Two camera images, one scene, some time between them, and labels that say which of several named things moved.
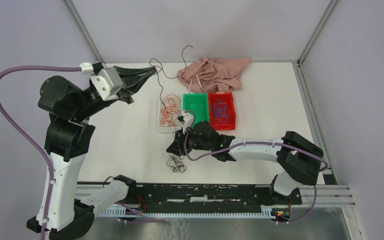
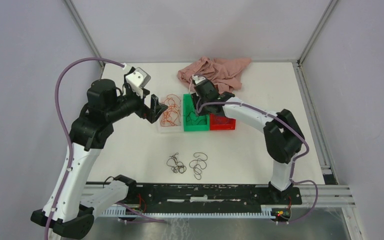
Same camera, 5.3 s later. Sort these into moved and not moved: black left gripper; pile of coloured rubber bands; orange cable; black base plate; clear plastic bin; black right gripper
Moved: black left gripper; black right gripper; pile of coloured rubber bands
Not moved: black base plate; orange cable; clear plastic bin
